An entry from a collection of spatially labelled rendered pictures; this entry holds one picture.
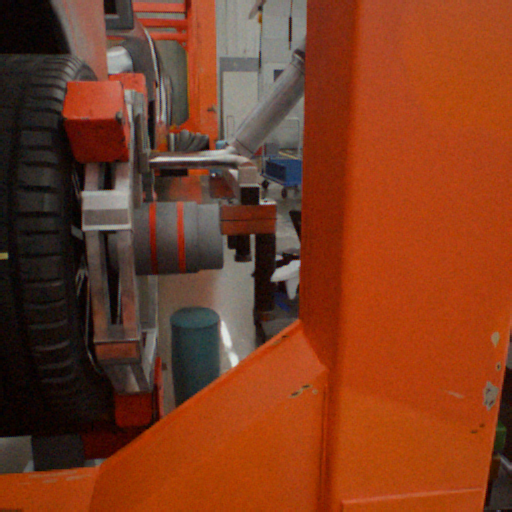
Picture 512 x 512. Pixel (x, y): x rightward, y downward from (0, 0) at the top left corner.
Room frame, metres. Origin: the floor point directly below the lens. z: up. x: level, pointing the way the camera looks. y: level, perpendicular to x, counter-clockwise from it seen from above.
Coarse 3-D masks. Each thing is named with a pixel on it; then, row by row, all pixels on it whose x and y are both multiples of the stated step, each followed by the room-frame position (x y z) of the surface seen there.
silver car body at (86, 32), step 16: (64, 0) 1.15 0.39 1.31; (80, 0) 1.34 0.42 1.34; (96, 0) 1.59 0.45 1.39; (64, 16) 1.14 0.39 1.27; (80, 16) 1.32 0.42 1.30; (96, 16) 1.56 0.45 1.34; (80, 32) 1.30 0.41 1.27; (96, 32) 1.54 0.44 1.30; (80, 48) 1.28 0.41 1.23; (96, 48) 1.52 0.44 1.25; (96, 64) 1.50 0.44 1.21
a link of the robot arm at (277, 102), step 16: (304, 48) 1.27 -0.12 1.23; (304, 64) 1.26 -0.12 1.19; (288, 80) 1.27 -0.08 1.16; (304, 80) 1.27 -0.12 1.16; (272, 96) 1.27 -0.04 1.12; (288, 96) 1.27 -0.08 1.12; (256, 112) 1.28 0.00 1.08; (272, 112) 1.27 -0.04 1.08; (288, 112) 1.29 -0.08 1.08; (240, 128) 1.28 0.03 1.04; (256, 128) 1.27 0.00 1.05; (272, 128) 1.28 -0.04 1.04; (224, 144) 1.30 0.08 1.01; (240, 144) 1.27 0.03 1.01; (256, 144) 1.28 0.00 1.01
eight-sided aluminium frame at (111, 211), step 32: (128, 96) 0.83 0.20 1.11; (96, 192) 0.69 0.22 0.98; (128, 192) 0.70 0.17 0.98; (96, 224) 0.67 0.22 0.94; (128, 224) 0.68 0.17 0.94; (96, 256) 0.67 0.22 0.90; (128, 256) 0.68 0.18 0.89; (96, 288) 0.67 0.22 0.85; (128, 288) 0.68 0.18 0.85; (96, 320) 0.67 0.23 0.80; (128, 320) 0.68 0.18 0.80; (96, 352) 0.68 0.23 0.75; (128, 352) 0.68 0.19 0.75; (128, 384) 0.81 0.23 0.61
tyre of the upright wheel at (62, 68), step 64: (0, 64) 0.80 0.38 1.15; (64, 64) 0.82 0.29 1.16; (0, 128) 0.68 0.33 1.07; (64, 128) 0.71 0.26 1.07; (0, 192) 0.63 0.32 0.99; (64, 192) 0.67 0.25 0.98; (0, 256) 0.61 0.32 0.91; (64, 256) 0.64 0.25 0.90; (0, 320) 0.60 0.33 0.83; (64, 320) 0.62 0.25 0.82; (0, 384) 0.62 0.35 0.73; (64, 384) 0.63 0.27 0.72
